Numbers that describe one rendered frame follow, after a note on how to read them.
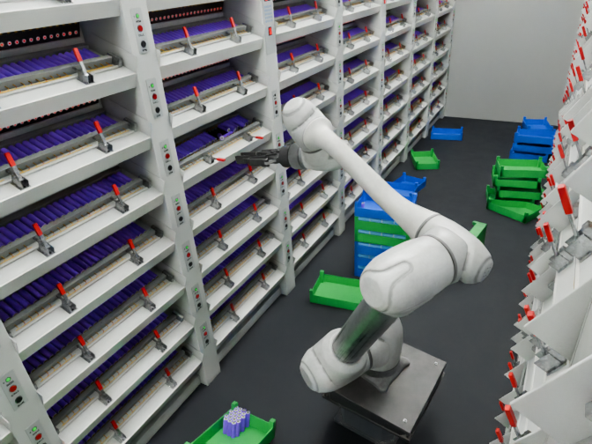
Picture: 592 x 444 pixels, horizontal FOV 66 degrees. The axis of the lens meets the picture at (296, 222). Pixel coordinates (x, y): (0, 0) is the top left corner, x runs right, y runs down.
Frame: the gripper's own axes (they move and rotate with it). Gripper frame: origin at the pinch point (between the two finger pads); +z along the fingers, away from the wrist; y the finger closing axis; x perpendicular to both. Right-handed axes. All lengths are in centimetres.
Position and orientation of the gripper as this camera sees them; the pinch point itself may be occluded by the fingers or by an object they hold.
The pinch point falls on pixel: (246, 158)
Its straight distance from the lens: 168.7
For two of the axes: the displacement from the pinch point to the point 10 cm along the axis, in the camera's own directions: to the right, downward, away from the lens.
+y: 4.9, -4.6, 7.4
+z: -8.5, -0.5, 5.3
